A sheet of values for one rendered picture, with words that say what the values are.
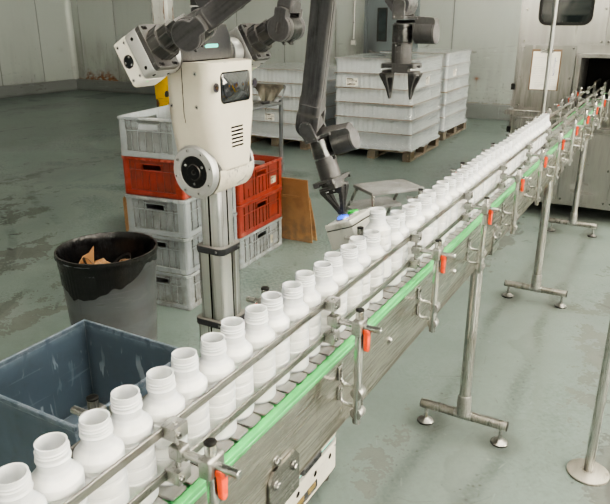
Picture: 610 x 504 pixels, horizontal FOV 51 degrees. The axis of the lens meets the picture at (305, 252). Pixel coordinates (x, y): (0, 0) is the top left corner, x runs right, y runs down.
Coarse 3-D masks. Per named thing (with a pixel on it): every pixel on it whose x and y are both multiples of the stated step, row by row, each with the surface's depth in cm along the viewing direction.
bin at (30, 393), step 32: (32, 352) 138; (64, 352) 146; (96, 352) 151; (128, 352) 146; (160, 352) 140; (0, 384) 133; (32, 384) 140; (64, 384) 148; (96, 384) 155; (128, 384) 149; (0, 416) 122; (32, 416) 117; (64, 416) 150; (0, 448) 126; (32, 448) 120
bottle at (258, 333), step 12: (252, 312) 107; (264, 312) 104; (252, 324) 104; (264, 324) 105; (252, 336) 104; (264, 336) 105; (252, 348) 104; (264, 360) 106; (264, 372) 106; (264, 384) 107; (264, 396) 108
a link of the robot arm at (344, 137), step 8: (304, 128) 162; (312, 128) 161; (320, 128) 168; (328, 128) 165; (336, 128) 162; (344, 128) 160; (352, 128) 163; (304, 136) 163; (312, 136) 162; (320, 136) 163; (336, 136) 163; (344, 136) 161; (352, 136) 162; (336, 144) 163; (344, 144) 162; (352, 144) 161; (336, 152) 164; (344, 152) 164
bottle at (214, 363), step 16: (208, 336) 97; (224, 336) 96; (208, 352) 95; (224, 352) 95; (208, 368) 95; (224, 368) 95; (208, 384) 95; (224, 400) 96; (224, 416) 97; (224, 432) 98
